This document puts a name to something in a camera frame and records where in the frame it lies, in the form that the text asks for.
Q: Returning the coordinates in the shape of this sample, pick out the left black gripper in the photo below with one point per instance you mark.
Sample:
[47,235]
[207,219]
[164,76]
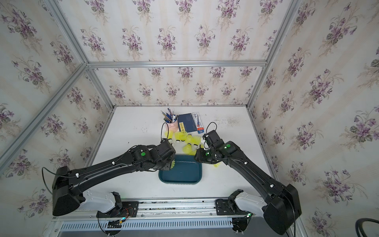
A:
[168,168]

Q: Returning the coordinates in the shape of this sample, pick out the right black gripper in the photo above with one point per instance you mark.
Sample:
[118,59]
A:
[200,157]

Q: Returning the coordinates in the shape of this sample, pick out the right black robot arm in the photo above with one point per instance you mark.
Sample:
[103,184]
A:
[267,187]

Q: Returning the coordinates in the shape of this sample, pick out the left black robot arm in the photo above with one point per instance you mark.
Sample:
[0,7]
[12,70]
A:
[69,186]

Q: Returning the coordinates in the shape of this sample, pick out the dark teal storage tray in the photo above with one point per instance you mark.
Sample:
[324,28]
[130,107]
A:
[186,171]

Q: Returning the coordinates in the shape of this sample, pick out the yellow shuttlecock left pile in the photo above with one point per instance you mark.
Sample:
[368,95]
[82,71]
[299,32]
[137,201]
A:
[169,135]

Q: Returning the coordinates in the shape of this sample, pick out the yellow shuttlecock pile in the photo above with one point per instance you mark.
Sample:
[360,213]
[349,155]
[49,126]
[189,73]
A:
[187,149]
[169,135]

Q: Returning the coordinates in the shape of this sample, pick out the yellow shuttlecock centre pile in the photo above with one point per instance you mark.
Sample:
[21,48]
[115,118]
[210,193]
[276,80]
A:
[187,149]

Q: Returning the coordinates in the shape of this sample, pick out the pink pen cup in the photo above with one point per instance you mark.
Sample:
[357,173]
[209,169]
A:
[174,127]

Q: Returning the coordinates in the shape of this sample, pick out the dark blue book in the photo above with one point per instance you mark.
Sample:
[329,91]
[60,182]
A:
[186,123]

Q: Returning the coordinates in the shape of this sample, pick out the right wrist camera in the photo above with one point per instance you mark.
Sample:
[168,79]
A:
[213,139]

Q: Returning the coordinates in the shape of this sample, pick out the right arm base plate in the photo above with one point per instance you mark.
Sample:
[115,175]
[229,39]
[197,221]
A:
[229,207]

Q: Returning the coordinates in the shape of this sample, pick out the aluminium front rail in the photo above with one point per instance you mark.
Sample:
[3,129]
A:
[174,209]

